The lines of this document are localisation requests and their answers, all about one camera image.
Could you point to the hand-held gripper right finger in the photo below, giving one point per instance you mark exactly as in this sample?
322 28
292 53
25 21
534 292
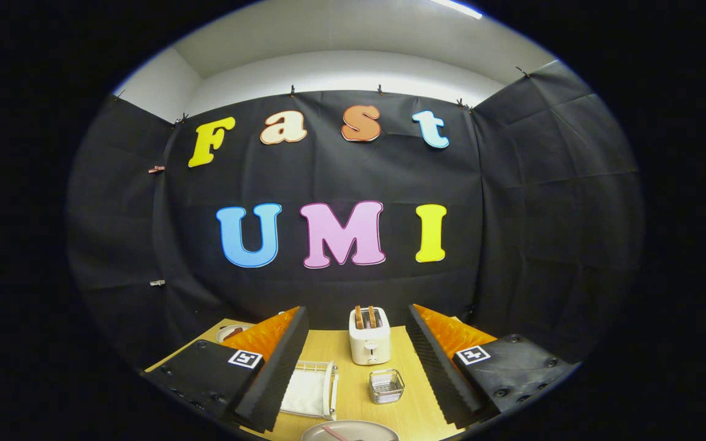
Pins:
439 370

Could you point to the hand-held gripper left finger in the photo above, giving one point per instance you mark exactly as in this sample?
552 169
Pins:
273 373

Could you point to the grey round plate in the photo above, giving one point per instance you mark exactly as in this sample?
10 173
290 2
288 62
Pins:
371 431

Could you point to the small beige dish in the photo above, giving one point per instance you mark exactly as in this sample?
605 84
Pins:
220 334

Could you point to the red sausage piece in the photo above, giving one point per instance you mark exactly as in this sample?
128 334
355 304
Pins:
233 332

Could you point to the white toaster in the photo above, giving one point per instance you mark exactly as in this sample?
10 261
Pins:
368 344

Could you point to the short toast bread slice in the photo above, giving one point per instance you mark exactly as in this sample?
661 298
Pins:
373 317

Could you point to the tall toast bread slice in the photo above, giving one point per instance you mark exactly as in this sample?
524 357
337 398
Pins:
359 317

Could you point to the black backdrop cloth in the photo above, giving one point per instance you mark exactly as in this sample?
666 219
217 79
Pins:
341 288

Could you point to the ceiling light strip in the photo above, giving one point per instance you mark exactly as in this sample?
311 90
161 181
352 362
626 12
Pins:
457 8

